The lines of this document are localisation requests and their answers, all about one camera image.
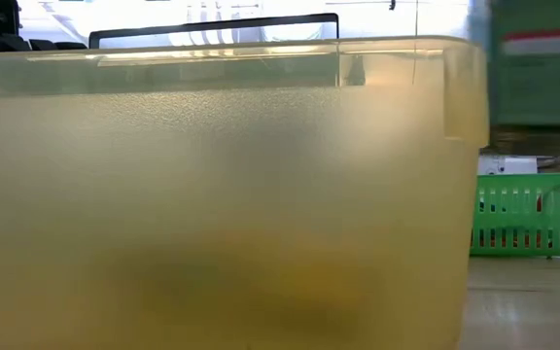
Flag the wooden shelf with black frame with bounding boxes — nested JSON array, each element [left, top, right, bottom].
[[88, 13, 340, 88]]

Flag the yellow translucent plastic bin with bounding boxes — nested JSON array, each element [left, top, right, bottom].
[[0, 34, 490, 350]]

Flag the bright green plastic basket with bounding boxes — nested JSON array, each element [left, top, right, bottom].
[[469, 172, 560, 259]]

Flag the green card box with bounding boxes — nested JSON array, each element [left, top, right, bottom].
[[469, 0, 560, 128]]

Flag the white box device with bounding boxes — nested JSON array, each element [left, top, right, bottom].
[[476, 154, 540, 176]]

